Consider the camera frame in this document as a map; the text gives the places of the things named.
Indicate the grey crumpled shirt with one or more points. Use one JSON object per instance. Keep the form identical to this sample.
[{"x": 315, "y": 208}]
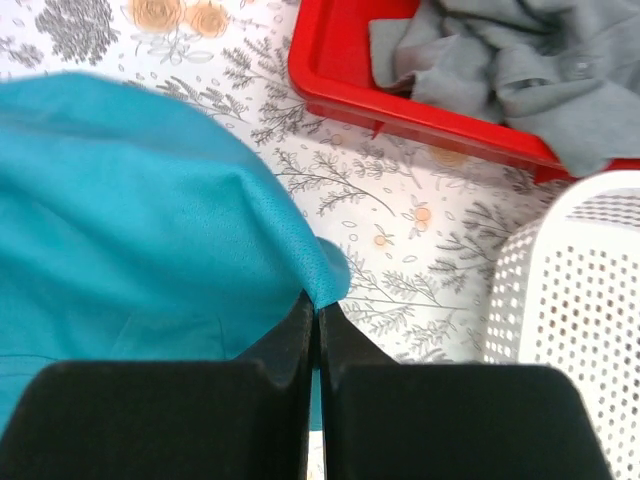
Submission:
[{"x": 566, "y": 72}]

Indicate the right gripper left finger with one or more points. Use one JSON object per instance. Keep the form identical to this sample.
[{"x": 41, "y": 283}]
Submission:
[{"x": 247, "y": 418}]

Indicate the red plastic tray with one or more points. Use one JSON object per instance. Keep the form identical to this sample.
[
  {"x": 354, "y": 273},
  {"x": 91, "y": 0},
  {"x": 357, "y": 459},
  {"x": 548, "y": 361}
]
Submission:
[{"x": 330, "y": 66}]

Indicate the teal t shirt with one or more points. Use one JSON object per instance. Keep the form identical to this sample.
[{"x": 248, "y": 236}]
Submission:
[{"x": 134, "y": 227}]

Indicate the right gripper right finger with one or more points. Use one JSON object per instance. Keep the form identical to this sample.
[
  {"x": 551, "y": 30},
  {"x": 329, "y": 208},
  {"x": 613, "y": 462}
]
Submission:
[{"x": 386, "y": 420}]

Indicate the white perforated plastic basket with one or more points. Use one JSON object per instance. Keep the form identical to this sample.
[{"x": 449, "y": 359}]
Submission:
[{"x": 565, "y": 293}]

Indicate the floral patterned table mat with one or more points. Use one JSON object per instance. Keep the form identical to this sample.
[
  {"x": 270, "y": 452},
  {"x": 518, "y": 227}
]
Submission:
[{"x": 418, "y": 225}]

